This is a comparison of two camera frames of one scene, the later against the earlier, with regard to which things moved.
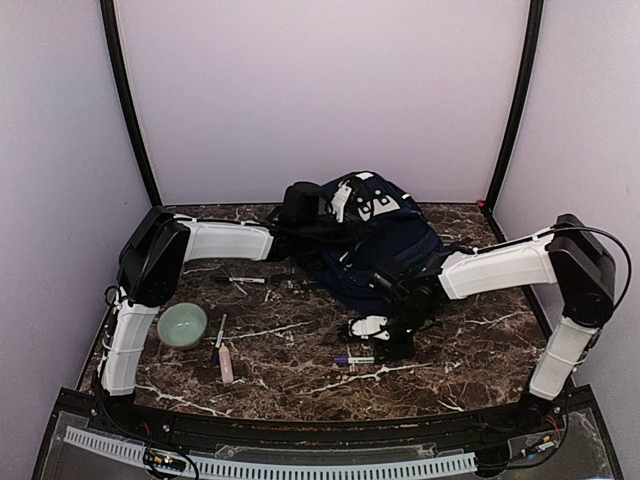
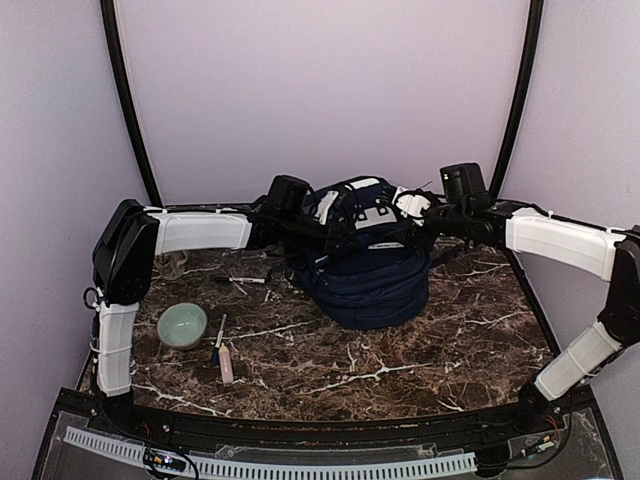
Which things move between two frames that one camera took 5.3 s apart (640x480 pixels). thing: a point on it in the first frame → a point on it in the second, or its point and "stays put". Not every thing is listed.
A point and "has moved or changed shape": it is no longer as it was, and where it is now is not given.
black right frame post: (536, 18) stays put
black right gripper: (393, 350) → (413, 216)
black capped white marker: (252, 280) stays put
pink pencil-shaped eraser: (226, 366) stays put
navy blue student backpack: (381, 221) has moved or changed shape
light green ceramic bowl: (182, 325) stays put
